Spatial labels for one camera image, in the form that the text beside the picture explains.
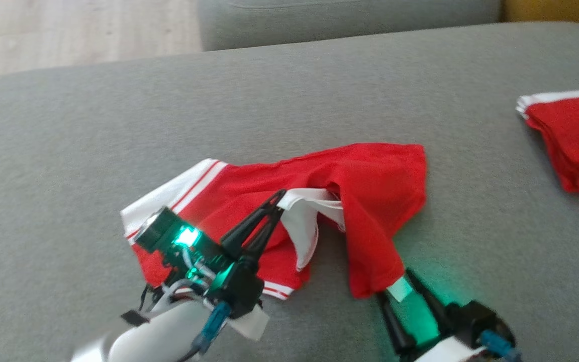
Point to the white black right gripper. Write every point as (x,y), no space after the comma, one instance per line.
(470,322)

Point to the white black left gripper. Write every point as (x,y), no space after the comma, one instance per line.
(239,286)

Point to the red basketball jersey number 23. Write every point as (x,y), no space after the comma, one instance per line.
(370,181)

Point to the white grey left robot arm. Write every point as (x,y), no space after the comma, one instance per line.
(154,337)

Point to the large grey fabric sofa seat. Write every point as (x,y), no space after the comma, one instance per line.
(319,90)

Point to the small grey seamed sofa cushion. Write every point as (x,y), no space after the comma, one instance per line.
(345,22)

